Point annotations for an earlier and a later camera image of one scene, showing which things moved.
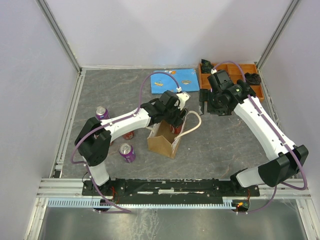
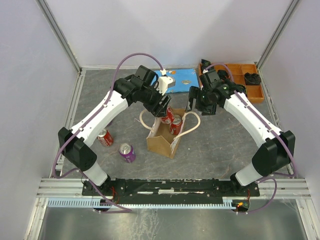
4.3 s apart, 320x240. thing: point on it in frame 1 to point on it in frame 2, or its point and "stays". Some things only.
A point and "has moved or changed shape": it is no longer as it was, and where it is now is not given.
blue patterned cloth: [185, 80] stays
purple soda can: [127, 151] stays
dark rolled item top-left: [206, 66] stays
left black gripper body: [171, 116] to [151, 98]
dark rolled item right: [252, 79] stays
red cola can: [128, 136] to [176, 124]
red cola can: [176, 130] has moved or changed shape
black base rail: [169, 190] stays
